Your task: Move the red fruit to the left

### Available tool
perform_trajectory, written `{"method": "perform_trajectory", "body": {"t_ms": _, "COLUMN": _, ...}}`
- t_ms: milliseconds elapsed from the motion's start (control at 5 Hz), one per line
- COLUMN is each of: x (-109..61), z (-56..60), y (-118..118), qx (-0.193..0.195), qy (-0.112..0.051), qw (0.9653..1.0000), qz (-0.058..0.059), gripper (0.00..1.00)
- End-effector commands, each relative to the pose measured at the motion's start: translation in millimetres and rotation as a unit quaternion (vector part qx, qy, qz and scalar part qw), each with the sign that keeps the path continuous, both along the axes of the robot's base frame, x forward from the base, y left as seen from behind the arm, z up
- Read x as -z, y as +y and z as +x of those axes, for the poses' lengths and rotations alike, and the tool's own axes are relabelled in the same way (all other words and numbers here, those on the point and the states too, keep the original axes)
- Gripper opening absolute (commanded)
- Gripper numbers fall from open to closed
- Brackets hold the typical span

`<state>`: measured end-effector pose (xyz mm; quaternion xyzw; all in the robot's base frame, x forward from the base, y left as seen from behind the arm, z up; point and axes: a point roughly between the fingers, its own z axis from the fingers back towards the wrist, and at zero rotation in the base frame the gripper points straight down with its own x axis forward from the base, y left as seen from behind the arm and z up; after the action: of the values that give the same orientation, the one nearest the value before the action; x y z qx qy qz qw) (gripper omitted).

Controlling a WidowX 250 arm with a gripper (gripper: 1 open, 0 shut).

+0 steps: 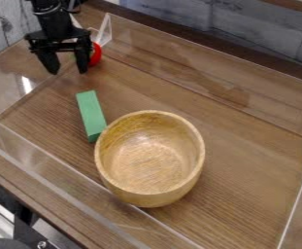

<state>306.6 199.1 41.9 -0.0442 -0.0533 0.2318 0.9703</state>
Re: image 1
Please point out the green rectangular block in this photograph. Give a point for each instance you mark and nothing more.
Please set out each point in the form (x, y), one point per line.
(92, 115)

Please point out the black metal bracket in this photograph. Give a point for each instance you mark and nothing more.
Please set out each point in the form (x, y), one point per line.
(28, 236)

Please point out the wooden bowl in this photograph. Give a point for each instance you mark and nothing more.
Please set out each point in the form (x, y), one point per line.
(150, 156)

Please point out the clear acrylic tray walls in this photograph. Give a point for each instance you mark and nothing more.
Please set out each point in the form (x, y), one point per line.
(245, 205)

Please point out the red plush strawberry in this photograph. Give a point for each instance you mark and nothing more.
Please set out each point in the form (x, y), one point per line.
(96, 55)

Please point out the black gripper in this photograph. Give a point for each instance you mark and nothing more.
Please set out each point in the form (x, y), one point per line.
(59, 36)

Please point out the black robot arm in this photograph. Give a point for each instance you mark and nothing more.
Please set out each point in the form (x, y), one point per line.
(50, 5)

